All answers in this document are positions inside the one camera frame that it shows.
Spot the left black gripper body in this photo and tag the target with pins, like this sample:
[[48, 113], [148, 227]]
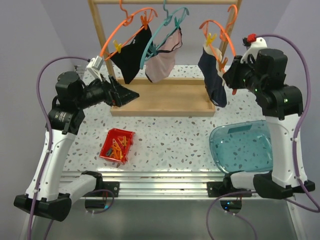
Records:
[[109, 96]]

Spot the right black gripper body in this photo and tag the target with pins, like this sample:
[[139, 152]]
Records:
[[242, 75]]

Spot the orange clip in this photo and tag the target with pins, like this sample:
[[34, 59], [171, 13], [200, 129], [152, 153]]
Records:
[[144, 21], [221, 64]]

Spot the navy underwear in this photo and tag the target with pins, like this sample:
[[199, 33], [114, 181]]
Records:
[[213, 76]]

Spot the yellow clip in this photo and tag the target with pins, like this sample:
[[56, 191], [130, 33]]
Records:
[[210, 38], [118, 46]]

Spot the orange hanger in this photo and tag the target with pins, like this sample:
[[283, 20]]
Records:
[[150, 12], [225, 32]]

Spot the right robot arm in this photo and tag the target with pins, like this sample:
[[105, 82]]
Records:
[[282, 108]]

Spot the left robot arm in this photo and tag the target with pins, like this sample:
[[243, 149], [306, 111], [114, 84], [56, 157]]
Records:
[[44, 198]]

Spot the black underwear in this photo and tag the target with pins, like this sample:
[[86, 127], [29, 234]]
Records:
[[128, 60]]

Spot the pink underwear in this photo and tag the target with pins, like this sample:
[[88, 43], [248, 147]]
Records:
[[160, 66]]

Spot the teal hanger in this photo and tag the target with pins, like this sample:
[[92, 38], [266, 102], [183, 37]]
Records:
[[180, 13]]

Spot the red bin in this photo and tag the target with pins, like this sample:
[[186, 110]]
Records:
[[114, 133]]

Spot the wooden clothes rack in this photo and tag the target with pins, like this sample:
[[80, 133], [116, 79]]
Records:
[[174, 97]]

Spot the teal clip lower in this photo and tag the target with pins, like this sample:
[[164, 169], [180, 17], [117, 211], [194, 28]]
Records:
[[152, 50]]

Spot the teal clip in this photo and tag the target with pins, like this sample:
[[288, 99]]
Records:
[[176, 23], [152, 50]]

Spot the blue transparent tray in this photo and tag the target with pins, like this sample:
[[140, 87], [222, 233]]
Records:
[[242, 146]]

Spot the teal clip upper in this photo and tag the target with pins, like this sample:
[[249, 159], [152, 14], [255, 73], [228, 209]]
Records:
[[176, 23]]

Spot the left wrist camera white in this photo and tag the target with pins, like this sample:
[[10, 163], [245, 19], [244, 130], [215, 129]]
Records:
[[94, 66]]

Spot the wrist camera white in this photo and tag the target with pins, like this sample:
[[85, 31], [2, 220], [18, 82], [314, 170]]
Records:
[[94, 66], [253, 45]]

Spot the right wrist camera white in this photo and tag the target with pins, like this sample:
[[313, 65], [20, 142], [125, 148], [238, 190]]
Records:
[[253, 45]]

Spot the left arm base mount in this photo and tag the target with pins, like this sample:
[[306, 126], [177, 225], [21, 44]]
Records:
[[107, 186]]

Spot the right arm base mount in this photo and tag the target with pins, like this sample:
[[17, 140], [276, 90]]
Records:
[[218, 188]]

